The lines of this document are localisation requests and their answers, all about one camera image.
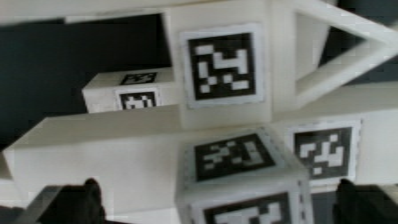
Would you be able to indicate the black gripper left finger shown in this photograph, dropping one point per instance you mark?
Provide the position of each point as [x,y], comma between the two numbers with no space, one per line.
[66,205]

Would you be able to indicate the white chair leg with tag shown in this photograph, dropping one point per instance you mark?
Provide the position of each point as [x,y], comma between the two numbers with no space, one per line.
[130,90]

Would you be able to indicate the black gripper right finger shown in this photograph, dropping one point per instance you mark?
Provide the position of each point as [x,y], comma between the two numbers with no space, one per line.
[367,204]

